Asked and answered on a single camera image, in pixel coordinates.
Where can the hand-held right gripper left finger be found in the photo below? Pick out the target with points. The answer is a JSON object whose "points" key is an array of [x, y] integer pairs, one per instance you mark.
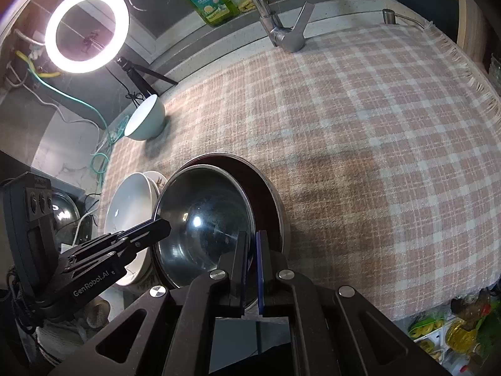
{"points": [[244, 258]]}

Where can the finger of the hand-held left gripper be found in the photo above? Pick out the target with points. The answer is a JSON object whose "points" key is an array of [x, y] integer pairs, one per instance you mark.
{"points": [[148, 229], [117, 257]]}

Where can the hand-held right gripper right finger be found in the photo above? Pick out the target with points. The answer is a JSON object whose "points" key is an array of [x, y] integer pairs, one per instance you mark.
{"points": [[261, 266]]}

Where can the white deep plate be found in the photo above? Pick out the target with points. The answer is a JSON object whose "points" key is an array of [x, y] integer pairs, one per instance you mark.
{"points": [[125, 203]]}

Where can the small steel bowl red outside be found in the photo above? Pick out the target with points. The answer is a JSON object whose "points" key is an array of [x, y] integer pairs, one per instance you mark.
{"points": [[203, 219]]}

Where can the large steel bowl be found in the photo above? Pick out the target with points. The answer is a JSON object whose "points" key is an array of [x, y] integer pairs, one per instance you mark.
{"points": [[258, 180]]}

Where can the steel pot lid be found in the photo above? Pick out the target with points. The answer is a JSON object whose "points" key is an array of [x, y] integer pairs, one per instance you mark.
{"points": [[64, 211]]}

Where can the white ceramic bowl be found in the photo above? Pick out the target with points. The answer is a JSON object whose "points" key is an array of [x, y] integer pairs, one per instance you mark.
{"points": [[150, 117]]}

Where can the checkered fringed cloth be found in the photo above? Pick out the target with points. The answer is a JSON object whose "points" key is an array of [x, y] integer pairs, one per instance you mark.
{"points": [[352, 156]]}

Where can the black tripod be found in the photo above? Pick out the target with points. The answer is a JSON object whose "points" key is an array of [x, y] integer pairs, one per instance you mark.
{"points": [[141, 74]]}

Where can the yellow gas pipe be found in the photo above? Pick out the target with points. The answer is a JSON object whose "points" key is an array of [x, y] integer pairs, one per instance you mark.
{"points": [[49, 73]]}

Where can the phone holder clamp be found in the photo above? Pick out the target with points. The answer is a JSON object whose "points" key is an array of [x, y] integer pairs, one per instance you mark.
{"points": [[90, 39]]}

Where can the chrome faucet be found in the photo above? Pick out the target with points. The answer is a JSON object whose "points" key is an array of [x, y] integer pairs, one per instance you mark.
{"points": [[285, 35]]}

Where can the small steel countertop spout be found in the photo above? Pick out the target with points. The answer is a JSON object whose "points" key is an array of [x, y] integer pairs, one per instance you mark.
{"points": [[389, 15]]}

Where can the wooden shelf unit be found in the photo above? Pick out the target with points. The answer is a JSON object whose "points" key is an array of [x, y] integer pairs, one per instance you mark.
{"points": [[473, 27]]}

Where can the wall socket with plug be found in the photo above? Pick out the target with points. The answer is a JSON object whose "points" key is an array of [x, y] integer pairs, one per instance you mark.
{"points": [[36, 49]]}

